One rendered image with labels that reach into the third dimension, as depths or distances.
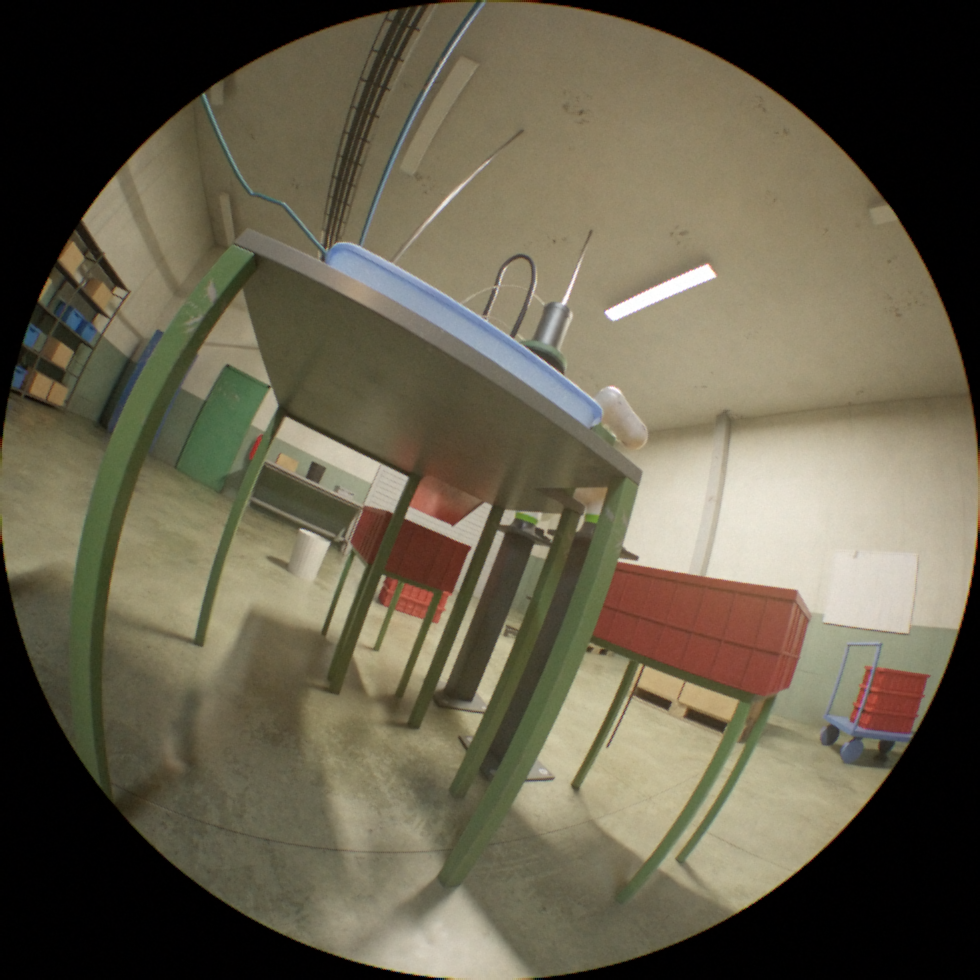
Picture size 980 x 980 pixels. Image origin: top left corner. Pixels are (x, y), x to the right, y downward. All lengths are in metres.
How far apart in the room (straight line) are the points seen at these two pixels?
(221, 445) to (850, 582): 9.29
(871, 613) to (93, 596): 5.21
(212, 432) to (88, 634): 6.31
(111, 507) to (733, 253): 4.27
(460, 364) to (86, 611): 0.57
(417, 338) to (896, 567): 5.03
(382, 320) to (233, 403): 6.34
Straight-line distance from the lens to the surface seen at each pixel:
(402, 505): 1.30
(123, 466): 0.45
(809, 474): 5.53
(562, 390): 0.63
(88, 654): 0.54
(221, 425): 6.71
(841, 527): 5.19
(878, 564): 5.04
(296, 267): 0.47
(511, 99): 3.78
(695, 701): 3.07
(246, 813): 0.90
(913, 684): 3.75
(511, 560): 1.70
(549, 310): 1.45
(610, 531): 0.58
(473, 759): 1.08
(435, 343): 0.45
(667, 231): 4.01
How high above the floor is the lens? 0.71
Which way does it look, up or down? 12 degrees up
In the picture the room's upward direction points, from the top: 21 degrees clockwise
